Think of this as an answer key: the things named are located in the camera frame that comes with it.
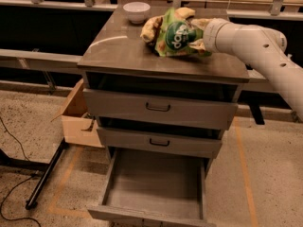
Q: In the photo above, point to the brown chip bag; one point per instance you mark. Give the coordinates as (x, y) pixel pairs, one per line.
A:
(150, 29)

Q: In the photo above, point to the white bowl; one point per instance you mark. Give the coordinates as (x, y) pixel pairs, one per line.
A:
(137, 12)

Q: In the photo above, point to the green rice chip bag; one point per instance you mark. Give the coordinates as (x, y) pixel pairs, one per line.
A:
(175, 34)

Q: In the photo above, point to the grey top drawer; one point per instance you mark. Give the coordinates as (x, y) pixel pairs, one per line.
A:
(159, 109)

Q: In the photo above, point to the grey open bottom drawer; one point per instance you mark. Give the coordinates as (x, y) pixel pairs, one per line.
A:
(152, 189)

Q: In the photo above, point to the grey drawer cabinet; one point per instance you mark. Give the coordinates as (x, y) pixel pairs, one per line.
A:
(118, 61)

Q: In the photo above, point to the grey middle drawer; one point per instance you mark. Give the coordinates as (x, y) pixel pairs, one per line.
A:
(158, 142)

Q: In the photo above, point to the yellow sponge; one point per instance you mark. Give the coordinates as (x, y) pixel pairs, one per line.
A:
(185, 12)

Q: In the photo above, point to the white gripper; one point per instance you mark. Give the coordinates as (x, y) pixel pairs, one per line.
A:
(210, 34)

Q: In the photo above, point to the black metal floor bar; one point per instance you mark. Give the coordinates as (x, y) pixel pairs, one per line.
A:
(32, 201)

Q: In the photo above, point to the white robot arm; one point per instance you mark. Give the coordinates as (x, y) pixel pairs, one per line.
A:
(261, 48)

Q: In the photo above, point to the grey metal shelf rail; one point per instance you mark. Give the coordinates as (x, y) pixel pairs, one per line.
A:
(40, 61)

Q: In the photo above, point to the cardboard box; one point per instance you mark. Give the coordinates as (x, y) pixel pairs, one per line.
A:
(77, 125)

